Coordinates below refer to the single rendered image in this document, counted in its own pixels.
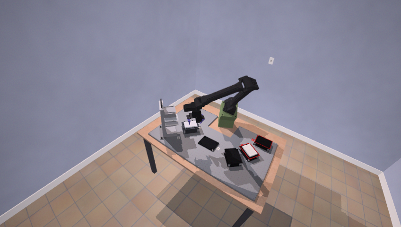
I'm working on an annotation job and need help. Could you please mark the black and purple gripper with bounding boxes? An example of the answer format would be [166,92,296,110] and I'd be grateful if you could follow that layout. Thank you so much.
[186,113,205,125]

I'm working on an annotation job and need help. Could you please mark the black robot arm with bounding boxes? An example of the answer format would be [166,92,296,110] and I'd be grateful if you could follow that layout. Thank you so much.
[183,76,259,123]

